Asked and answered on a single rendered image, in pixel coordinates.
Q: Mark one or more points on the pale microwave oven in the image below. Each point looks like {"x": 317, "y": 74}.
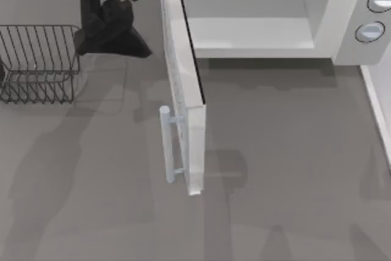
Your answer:
{"x": 330, "y": 13}

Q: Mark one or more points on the pale microwave door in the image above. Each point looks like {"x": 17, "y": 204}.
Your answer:
{"x": 195, "y": 138}

